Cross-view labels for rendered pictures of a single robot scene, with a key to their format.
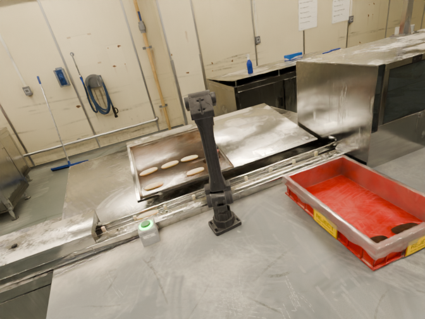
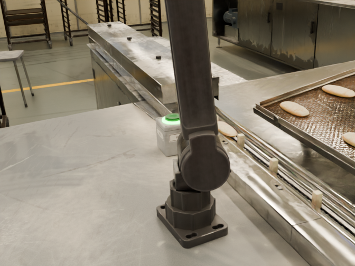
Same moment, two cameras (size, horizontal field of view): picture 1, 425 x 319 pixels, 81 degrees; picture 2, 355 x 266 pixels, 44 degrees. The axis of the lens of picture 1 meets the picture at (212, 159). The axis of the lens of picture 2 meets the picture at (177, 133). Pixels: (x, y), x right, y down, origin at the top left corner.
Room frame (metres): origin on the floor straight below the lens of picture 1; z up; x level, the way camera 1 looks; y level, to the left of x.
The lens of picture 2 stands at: (0.74, -0.64, 1.27)
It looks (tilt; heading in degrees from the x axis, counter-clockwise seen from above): 23 degrees down; 85
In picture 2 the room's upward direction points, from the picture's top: 3 degrees counter-clockwise
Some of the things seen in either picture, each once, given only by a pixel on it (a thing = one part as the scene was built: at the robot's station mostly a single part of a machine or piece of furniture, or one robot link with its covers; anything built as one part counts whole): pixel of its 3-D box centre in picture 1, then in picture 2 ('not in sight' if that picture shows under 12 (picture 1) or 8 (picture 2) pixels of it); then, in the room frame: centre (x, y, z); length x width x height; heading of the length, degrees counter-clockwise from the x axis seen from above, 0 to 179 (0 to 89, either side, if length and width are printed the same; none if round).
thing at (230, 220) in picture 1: (223, 216); (190, 203); (0.81, 0.00, 0.86); 0.12 x 0.09 x 0.08; 110
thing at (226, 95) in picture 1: (283, 97); not in sight; (3.55, -1.19, 0.51); 1.93 x 1.05 x 1.02; 104
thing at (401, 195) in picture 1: (354, 200); not in sight; (0.74, -0.50, 0.88); 0.49 x 0.34 x 0.10; 13
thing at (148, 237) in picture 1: (149, 235); (175, 140); (0.82, 0.32, 0.84); 0.08 x 0.08 x 0.11; 14
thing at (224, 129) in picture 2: (147, 214); (224, 127); (0.94, 0.34, 0.86); 0.10 x 0.04 x 0.01; 104
